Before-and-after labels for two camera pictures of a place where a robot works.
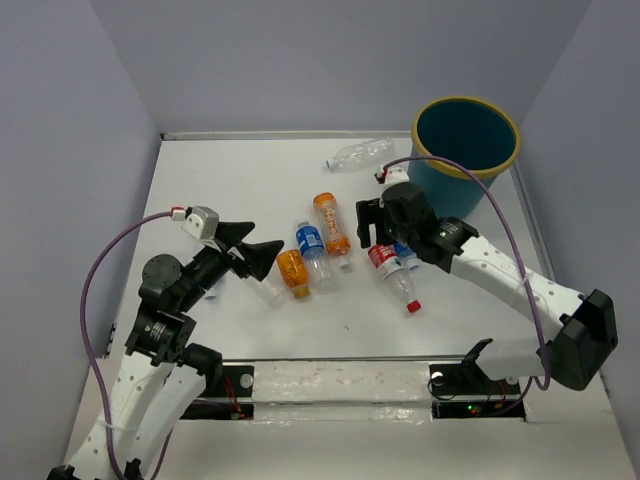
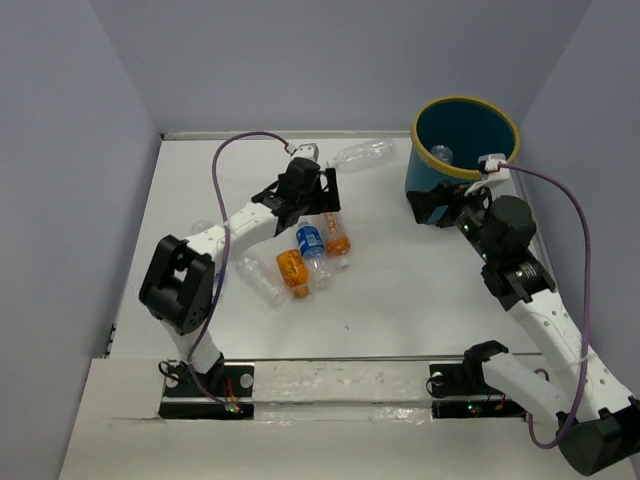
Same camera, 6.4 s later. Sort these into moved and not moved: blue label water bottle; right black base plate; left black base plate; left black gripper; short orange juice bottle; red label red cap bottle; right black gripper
Moved: left black gripper; red label red cap bottle; right black gripper
Not moved: short orange juice bottle; left black base plate; right black base plate; blue label water bottle
